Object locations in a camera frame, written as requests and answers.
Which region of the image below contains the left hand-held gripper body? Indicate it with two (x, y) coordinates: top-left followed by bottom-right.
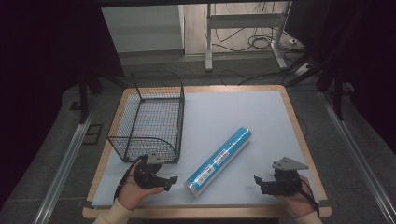
(133, 153), (165, 189)

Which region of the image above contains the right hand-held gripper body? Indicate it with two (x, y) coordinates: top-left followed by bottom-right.
(271, 156), (310, 197)

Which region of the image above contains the person's left hand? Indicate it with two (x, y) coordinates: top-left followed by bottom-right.
(116, 159), (166, 212)

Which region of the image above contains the person's right hand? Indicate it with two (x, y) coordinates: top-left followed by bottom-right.
(274, 175), (318, 218)

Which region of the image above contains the blue plastic wrap roll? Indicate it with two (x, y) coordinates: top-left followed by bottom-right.
(183, 126), (253, 199)

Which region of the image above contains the black floor plate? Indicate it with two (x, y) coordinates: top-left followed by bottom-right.
(81, 123), (104, 146)

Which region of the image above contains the pale blue table mat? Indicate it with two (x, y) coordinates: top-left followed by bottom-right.
(91, 90), (320, 207)

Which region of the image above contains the black stand leg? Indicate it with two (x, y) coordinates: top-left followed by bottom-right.
(68, 73), (105, 125)
(315, 62), (356, 121)

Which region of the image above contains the white power strip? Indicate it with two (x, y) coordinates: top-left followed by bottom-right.
(287, 36), (305, 51)

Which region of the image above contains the white board panel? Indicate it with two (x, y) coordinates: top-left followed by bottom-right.
(100, 4), (185, 54)

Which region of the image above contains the black left gripper strap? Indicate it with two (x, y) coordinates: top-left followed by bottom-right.
(113, 157), (145, 201)

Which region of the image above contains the black wire mesh basket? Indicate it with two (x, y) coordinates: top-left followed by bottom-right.
(106, 70), (186, 164)

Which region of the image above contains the aluminium floor rail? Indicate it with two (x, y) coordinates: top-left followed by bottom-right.
(32, 98), (99, 224)
(318, 91), (396, 224)

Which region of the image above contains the long black floor cable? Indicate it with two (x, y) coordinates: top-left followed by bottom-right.
(219, 54), (312, 87)

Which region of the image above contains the tangle of black floor cables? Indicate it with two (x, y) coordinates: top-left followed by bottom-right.
(214, 2), (304, 54)

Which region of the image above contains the white metal desk frame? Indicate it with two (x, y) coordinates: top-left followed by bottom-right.
(204, 1), (293, 73)

